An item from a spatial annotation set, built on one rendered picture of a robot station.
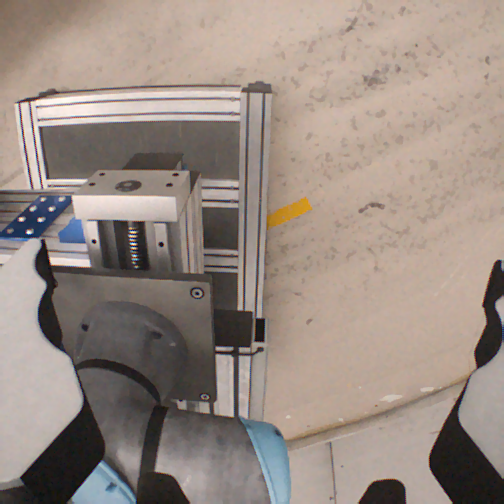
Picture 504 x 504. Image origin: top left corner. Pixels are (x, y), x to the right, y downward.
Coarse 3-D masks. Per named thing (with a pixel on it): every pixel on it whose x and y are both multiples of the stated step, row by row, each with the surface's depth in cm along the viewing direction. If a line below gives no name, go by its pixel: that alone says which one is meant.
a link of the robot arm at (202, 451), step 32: (192, 416) 39; (224, 416) 41; (160, 448) 35; (192, 448) 36; (224, 448) 36; (256, 448) 36; (192, 480) 34; (224, 480) 34; (256, 480) 34; (288, 480) 35
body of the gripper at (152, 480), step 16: (144, 480) 5; (160, 480) 5; (176, 480) 5; (384, 480) 5; (144, 496) 5; (160, 496) 5; (176, 496) 5; (368, 496) 5; (384, 496) 5; (400, 496) 5
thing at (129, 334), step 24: (96, 312) 48; (120, 312) 47; (144, 312) 49; (96, 336) 45; (120, 336) 45; (144, 336) 46; (168, 336) 49; (96, 360) 43; (120, 360) 43; (144, 360) 45; (168, 360) 48; (144, 384) 43; (168, 384) 48
